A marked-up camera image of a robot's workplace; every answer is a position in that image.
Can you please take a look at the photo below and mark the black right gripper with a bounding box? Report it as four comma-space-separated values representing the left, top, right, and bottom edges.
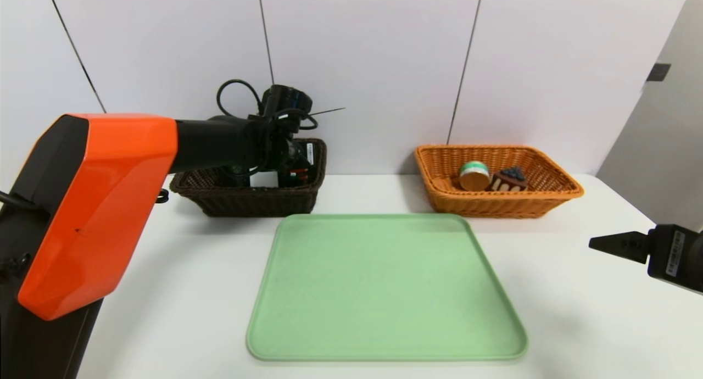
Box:
588, 224, 703, 296

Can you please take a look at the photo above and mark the chocolate cake slice toy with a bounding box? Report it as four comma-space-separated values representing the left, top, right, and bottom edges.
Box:
487, 166, 529, 193

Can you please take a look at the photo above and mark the small tin can green label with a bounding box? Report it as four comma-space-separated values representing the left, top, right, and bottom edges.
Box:
459, 161, 491, 192

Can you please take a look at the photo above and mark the orange wicker basket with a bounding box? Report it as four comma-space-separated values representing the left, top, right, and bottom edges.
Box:
414, 144, 585, 220

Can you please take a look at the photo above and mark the dark brown wicker basket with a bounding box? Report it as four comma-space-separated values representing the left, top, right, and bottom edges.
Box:
169, 138, 328, 218

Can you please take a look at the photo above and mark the light green plastic tray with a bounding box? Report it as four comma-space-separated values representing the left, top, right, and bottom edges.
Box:
246, 213, 529, 362

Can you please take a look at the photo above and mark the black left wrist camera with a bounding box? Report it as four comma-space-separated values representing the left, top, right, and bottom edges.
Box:
259, 84, 314, 133

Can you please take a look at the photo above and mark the black left camera cable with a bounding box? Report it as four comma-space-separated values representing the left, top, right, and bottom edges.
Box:
216, 79, 347, 131

